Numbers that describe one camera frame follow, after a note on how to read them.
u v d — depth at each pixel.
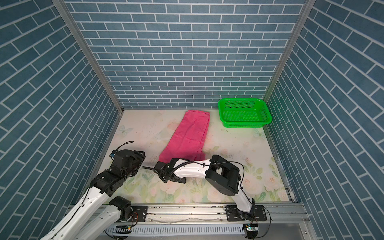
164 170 0.67
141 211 0.75
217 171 0.53
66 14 0.72
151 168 0.68
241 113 1.20
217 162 0.49
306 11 0.72
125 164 0.58
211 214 0.75
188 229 0.77
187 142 1.00
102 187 0.51
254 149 0.99
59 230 0.42
